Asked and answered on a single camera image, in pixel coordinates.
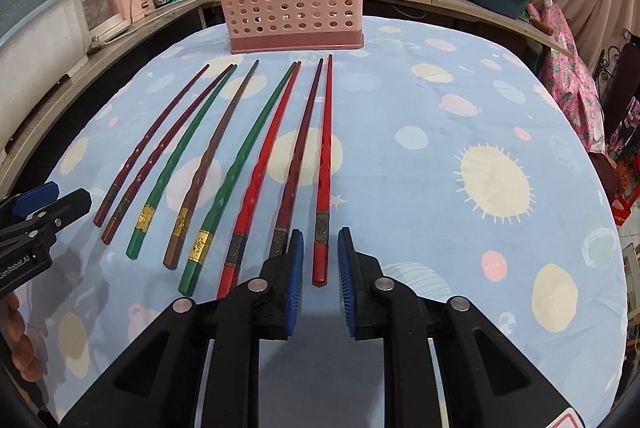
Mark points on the black metal chair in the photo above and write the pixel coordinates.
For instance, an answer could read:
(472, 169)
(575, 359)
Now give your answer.
(622, 77)

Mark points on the person's left hand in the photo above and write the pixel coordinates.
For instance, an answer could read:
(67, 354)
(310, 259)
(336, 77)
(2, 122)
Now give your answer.
(20, 343)

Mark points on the blue planet print tablecloth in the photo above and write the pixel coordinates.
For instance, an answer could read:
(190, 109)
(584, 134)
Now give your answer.
(400, 208)

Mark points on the red plastic stool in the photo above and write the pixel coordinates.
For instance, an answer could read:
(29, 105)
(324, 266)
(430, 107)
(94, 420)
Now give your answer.
(627, 210)

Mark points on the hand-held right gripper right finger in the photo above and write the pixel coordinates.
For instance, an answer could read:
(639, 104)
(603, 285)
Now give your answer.
(345, 278)

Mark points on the dark red chopstick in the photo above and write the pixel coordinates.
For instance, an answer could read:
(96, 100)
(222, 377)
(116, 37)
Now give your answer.
(290, 188)
(121, 208)
(112, 194)

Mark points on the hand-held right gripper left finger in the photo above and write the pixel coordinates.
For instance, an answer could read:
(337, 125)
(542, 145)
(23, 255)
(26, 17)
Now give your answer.
(296, 278)

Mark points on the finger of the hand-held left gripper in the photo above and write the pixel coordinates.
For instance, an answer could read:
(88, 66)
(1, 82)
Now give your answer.
(32, 200)
(70, 208)

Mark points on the green chopstick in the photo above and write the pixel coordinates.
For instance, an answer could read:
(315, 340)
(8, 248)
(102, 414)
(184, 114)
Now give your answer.
(144, 220)
(200, 248)

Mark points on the brown chopstick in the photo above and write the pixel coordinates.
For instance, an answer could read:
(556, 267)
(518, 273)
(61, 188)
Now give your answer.
(180, 225)

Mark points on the white plastic tub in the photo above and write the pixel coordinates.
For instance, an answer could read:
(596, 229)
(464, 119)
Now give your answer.
(35, 67)

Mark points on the pink floral cloth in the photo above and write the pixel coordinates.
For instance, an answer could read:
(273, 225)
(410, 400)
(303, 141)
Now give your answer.
(565, 72)

